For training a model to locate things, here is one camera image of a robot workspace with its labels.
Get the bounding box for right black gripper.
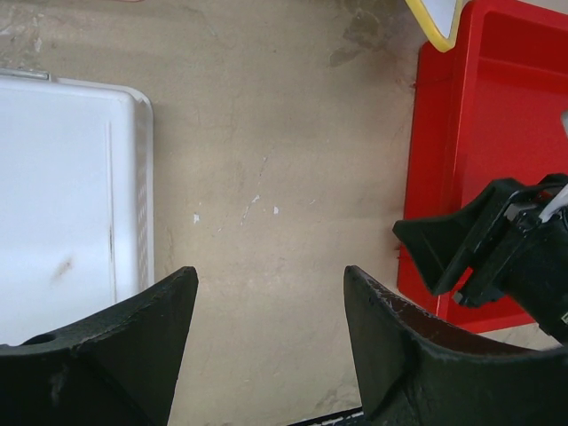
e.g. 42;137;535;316
393;174;567;343

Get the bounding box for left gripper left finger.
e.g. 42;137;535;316
1;267;198;425

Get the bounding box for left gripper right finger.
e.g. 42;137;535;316
343;266;567;425

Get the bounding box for red plastic tray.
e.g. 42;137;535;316
398;1;567;333

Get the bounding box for white perforated basket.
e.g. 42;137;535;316
1;68;154;345

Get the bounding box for yellow-edged whiteboard stand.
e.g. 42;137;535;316
406;0;463;52

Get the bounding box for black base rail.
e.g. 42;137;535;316
289;407;370;426

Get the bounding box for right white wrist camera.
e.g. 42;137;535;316
561;110;568;136

